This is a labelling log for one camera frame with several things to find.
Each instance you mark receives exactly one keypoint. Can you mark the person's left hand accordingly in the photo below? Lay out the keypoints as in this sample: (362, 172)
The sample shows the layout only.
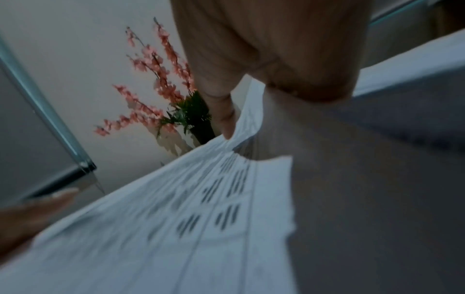
(25, 218)

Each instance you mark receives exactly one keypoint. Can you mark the person's right hand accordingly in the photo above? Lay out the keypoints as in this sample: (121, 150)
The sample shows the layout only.
(276, 43)

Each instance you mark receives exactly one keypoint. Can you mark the stack of white printed papers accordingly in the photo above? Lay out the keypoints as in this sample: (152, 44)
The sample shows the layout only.
(218, 235)

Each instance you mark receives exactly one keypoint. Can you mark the black vase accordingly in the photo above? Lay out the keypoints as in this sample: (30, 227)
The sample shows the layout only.
(203, 130)

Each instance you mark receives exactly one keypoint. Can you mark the pink artificial flower bouquet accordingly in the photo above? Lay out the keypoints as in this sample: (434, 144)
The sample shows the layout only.
(160, 86)

